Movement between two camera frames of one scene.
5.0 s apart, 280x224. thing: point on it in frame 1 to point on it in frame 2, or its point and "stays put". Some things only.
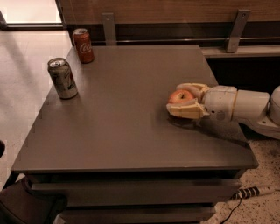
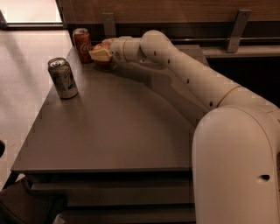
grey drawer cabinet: [116, 156] stays put
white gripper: [219, 102] to [117, 50]
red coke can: [84, 48] stays put
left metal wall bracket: [109, 29] stays put
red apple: [180, 95] to [101, 46]
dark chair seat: [20, 205] stays put
